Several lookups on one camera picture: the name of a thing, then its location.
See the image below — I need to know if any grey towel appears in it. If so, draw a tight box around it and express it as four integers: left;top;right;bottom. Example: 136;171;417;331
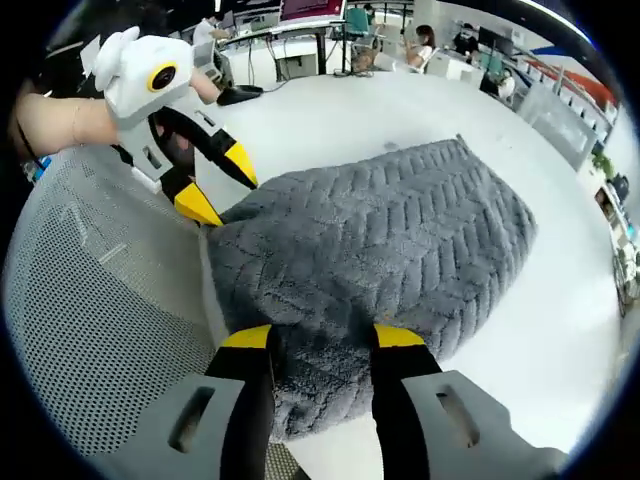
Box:
203;133;539;444

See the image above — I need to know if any white desk with black legs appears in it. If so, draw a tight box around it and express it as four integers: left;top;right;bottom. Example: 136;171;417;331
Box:
219;18;349;81

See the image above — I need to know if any white mesh basket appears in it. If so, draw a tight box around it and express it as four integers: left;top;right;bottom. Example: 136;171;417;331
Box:
1;146;304;480

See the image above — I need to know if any teal office chair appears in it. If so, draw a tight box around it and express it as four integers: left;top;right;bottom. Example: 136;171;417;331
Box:
344;7;371;36

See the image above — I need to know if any black monitor on stand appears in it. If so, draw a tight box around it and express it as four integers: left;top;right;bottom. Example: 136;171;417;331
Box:
477;27;512;76

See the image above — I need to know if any potted green plant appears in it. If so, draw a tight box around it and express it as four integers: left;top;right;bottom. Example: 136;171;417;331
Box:
591;152;615;182

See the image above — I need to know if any frosted white desk partition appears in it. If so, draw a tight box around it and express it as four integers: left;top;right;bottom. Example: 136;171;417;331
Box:
517;81;603;172

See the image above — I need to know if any row of white storage bins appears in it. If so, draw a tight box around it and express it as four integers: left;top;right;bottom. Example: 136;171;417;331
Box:
522;54;620;139

